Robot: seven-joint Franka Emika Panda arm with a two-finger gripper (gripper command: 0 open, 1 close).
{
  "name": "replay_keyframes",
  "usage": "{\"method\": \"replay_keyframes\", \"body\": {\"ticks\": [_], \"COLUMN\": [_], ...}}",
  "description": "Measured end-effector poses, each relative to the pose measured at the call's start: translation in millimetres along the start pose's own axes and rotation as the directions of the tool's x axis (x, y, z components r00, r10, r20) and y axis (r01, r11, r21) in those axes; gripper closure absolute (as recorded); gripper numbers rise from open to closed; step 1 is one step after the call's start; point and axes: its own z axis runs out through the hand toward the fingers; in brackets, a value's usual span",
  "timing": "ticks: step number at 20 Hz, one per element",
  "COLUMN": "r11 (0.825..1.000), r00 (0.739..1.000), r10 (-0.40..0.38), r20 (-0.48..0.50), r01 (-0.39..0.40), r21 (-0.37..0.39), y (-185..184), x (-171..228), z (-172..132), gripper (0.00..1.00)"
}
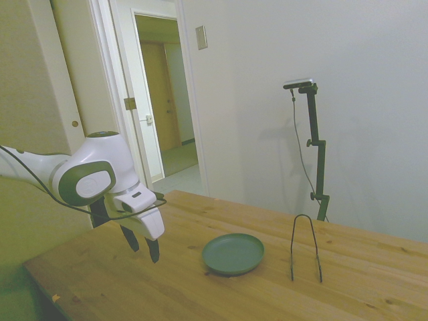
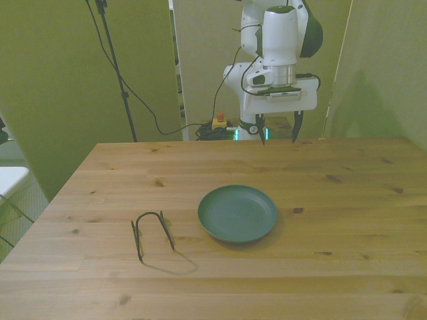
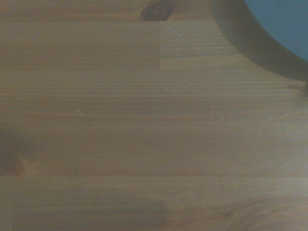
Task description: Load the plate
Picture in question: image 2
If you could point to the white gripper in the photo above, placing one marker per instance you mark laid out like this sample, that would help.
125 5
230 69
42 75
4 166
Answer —
283 106

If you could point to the dark green plate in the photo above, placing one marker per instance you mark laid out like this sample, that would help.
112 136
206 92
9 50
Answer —
237 213

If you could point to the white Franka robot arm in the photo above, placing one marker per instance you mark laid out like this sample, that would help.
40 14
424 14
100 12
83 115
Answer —
280 33

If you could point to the yellow emergency stop button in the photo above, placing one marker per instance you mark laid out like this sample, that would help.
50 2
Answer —
219 122

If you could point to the black tripod stand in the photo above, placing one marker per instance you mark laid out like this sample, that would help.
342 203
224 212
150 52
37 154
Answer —
115 63

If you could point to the black bent metal clip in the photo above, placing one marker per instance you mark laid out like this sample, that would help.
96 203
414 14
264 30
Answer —
137 241

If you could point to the black object at edge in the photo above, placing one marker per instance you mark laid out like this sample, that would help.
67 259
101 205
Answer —
2 131

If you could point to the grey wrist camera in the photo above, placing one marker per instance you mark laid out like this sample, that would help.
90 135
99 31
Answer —
285 96

